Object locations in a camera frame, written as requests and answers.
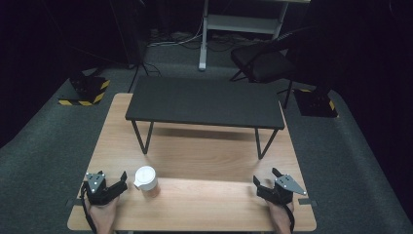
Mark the black shelf with metal legs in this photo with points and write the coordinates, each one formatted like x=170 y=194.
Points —
x=204 y=100

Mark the black chair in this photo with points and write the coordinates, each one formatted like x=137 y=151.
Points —
x=263 y=63

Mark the white metal desk frame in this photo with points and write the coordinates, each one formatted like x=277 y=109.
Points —
x=240 y=24

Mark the person's right hand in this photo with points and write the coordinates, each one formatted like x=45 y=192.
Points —
x=280 y=217

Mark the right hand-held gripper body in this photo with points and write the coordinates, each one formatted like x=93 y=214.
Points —
x=281 y=191

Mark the grey tape piece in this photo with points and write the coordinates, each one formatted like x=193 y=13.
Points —
x=307 y=202
x=71 y=203

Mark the white-lidded jar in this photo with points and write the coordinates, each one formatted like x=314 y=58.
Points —
x=146 y=182

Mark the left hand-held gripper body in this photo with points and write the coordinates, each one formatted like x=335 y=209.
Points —
x=101 y=195

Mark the yellow-black striped stand base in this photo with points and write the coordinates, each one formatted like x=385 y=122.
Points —
x=86 y=92
x=316 y=102

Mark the person's left hand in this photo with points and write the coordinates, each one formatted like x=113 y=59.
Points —
x=103 y=216

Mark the black tripod stand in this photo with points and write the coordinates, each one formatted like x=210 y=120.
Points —
x=136 y=70

